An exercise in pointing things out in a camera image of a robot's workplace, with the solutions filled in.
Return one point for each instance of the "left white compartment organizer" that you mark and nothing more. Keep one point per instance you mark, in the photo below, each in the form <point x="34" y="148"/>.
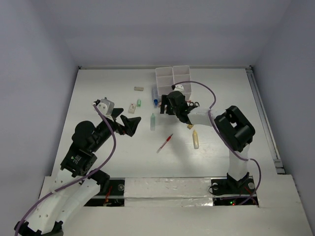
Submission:
<point x="164" y="79"/>

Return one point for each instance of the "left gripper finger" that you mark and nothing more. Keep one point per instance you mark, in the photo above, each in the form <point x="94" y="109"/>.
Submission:
<point x="130" y="125"/>
<point x="116" y="112"/>

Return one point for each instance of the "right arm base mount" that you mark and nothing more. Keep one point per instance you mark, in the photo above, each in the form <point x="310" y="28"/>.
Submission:
<point x="226" y="192"/>

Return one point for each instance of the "grey beige eraser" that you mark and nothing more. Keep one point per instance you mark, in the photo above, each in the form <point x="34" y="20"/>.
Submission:
<point x="138" y="88"/>

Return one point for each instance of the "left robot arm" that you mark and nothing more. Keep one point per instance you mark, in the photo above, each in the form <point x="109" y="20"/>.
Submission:
<point x="75" y="183"/>

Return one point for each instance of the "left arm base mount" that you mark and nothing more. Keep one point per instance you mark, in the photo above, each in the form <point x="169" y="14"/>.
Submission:
<point x="113" y="196"/>

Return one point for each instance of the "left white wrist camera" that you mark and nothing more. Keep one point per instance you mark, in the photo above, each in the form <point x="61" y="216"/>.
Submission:
<point x="105" y="106"/>

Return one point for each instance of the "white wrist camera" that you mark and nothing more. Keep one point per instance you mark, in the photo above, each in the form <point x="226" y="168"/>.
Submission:
<point x="178" y="87"/>
<point x="105" y="106"/>

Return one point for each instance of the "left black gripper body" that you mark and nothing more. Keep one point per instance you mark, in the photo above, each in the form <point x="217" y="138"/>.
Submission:
<point x="105" y="129"/>

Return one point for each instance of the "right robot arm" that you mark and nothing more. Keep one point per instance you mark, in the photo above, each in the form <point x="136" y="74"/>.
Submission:
<point x="232" y="126"/>

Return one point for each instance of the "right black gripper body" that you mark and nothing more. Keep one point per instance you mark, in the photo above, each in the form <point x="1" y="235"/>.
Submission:
<point x="171" y="110"/>

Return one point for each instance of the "black handled scissors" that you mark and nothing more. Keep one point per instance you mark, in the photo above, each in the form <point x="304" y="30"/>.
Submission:
<point x="192" y="105"/>

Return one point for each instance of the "white pink eraser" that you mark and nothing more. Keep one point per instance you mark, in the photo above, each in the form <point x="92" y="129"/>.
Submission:
<point x="132" y="108"/>

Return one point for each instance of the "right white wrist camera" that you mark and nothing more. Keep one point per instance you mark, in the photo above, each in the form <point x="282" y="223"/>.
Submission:
<point x="178" y="87"/>

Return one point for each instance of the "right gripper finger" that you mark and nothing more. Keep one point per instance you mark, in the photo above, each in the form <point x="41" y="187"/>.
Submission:
<point x="164" y="103"/>
<point x="183" y="116"/>

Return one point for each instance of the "red gel pen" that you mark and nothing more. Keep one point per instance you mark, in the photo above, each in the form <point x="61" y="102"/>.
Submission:
<point x="165" y="142"/>

